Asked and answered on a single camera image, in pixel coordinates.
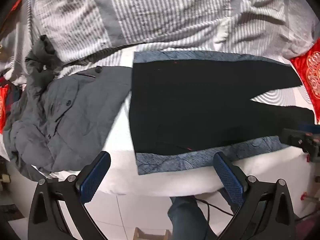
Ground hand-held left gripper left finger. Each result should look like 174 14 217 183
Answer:
27 151 111 240

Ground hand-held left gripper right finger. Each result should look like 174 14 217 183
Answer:
213 152 304 240

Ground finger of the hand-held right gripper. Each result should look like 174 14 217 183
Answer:
280 128 304 146

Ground black pants blue patterned sides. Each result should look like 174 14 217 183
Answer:
129 51 316 176

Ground white grey striped bed sheet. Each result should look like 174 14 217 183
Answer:
0 47 320 200

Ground person's leg in jeans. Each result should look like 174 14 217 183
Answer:
167 196 218 240

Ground red embroidered cushion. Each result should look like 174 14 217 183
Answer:
290 39 320 125
0 85 10 133

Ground grey button shirt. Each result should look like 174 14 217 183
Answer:
4 35 133 180

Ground cardboard box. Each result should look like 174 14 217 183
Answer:
133 227 172 240

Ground dark plaid cloth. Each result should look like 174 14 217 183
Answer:
0 76 22 110

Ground grey white striped quilt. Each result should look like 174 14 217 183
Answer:
5 0 318 85

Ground black floor cable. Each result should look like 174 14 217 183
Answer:
195 199 236 217

